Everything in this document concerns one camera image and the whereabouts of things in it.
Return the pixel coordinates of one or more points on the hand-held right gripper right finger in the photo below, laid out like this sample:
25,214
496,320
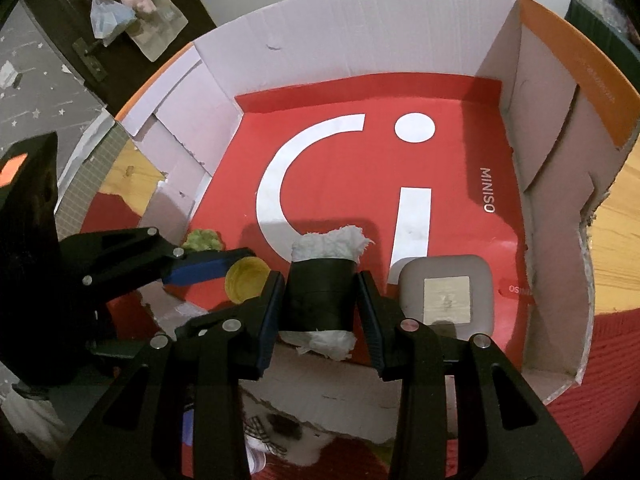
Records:
373,321

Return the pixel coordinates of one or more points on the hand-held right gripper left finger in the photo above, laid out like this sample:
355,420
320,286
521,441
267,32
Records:
266,321

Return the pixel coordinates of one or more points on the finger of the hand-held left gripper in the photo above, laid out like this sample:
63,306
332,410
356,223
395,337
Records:
200,266
207,318

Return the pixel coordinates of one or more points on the yellow bottle cap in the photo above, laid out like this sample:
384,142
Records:
245,280

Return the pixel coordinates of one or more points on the black white cloth roll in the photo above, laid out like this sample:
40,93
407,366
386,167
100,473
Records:
320,290

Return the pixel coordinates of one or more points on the orange and white cardboard box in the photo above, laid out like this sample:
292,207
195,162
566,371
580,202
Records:
350,40

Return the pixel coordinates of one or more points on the green pom-pom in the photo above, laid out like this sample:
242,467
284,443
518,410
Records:
200,241

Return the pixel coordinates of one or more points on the grey rounded square case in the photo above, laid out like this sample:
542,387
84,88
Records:
415,280

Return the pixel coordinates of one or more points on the grey grid cutting mat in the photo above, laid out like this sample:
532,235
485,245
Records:
95,175

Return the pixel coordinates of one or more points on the white cotton fluff toy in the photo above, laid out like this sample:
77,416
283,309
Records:
302,452

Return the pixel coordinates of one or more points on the red paper sheet white logo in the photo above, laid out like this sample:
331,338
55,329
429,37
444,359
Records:
350,170

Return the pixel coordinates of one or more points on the light grey cloth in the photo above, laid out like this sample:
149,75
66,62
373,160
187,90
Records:
30,420

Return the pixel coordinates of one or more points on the grey star print cloth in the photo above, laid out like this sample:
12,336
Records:
35,85

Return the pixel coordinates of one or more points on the metal door latch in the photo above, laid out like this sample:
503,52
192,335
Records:
90,58

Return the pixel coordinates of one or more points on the beige crumpled paper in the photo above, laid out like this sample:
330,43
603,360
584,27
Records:
160,30

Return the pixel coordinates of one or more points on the red woven mat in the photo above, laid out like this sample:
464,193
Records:
600,400

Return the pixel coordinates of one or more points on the pale blue plastic bag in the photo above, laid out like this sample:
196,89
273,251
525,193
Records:
109,19

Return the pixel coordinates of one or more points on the dark green table cloth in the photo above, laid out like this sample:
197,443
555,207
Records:
602,22

